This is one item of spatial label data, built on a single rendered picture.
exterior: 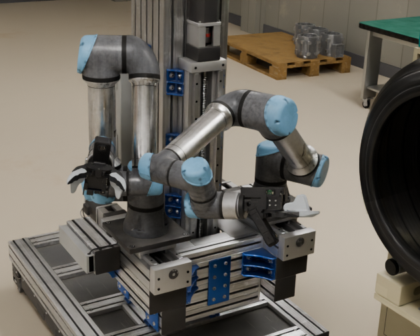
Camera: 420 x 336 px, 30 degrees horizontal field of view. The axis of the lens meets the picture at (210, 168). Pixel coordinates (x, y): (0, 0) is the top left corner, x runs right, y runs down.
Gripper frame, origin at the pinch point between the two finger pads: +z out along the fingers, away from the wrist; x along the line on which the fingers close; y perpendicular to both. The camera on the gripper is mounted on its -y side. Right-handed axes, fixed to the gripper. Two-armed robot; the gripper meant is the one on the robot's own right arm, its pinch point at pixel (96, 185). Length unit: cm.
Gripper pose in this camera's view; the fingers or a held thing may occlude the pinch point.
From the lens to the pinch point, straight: 204.7
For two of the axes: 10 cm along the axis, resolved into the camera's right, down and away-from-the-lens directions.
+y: -1.7, 9.2, 3.5
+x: -9.8, -1.3, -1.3
